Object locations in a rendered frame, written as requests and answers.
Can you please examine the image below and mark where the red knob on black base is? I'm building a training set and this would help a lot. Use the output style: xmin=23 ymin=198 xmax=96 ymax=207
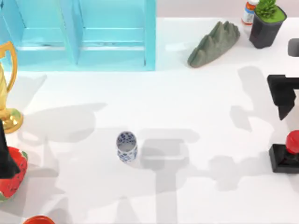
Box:
xmin=268 ymin=130 xmax=299 ymax=174

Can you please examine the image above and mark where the dark grey rounded object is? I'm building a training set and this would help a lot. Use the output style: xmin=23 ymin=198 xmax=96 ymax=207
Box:
xmin=287 ymin=38 xmax=299 ymax=57

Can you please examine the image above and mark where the black pot with green plant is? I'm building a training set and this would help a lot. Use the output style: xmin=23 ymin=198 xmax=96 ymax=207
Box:
xmin=249 ymin=0 xmax=288 ymax=49

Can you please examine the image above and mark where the grey-green rock ornament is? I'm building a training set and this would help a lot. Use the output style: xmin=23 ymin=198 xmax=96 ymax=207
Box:
xmin=187 ymin=21 xmax=241 ymax=69

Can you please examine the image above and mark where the orange and white bottle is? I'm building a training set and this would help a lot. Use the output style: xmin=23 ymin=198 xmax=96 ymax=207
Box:
xmin=241 ymin=0 xmax=259 ymax=26

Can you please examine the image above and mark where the blue and white cup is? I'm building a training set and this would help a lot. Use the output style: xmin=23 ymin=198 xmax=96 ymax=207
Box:
xmin=115 ymin=131 xmax=138 ymax=163

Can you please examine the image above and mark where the light blue rack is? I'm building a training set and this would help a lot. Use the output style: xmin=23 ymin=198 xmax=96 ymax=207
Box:
xmin=0 ymin=0 xmax=157 ymax=72

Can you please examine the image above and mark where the red round object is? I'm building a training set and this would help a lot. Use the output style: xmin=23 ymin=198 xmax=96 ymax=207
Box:
xmin=22 ymin=215 xmax=56 ymax=224

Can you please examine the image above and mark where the gold trophy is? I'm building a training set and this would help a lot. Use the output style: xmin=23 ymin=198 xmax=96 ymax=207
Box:
xmin=0 ymin=41 xmax=24 ymax=134

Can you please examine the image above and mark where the red watermelon-patterned object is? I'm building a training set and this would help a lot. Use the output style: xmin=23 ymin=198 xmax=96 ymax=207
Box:
xmin=0 ymin=147 xmax=29 ymax=203

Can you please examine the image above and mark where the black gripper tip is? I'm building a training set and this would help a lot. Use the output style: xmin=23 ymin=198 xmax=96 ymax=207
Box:
xmin=0 ymin=119 xmax=21 ymax=181

